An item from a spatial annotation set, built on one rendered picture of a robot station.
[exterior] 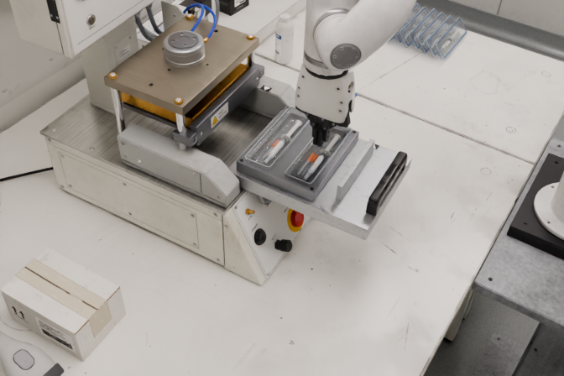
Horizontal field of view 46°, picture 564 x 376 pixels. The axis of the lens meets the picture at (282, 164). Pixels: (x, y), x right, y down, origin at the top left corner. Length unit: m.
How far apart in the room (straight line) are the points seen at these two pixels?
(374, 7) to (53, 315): 0.76
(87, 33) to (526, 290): 1.00
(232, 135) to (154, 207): 0.22
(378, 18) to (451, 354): 1.45
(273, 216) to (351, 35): 0.51
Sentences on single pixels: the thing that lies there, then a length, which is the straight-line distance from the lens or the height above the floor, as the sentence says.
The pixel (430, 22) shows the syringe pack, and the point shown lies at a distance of 2.13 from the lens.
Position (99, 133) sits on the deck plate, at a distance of 1.44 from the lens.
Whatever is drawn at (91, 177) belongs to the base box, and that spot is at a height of 0.85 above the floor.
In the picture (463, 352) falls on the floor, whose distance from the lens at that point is 2.24.
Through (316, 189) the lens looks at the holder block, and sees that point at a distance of 1.20.
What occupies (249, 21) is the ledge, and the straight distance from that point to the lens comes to 2.04.
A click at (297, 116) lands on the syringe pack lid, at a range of 1.33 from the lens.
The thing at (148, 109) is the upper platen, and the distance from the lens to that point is 1.30.
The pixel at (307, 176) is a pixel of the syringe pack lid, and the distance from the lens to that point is 1.20.
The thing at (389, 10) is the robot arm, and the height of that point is 1.36.
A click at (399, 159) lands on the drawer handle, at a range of 1.25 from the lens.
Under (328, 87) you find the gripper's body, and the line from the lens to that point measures 1.13.
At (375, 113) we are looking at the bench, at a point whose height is 0.75.
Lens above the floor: 1.84
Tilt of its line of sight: 43 degrees down
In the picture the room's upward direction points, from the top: 2 degrees clockwise
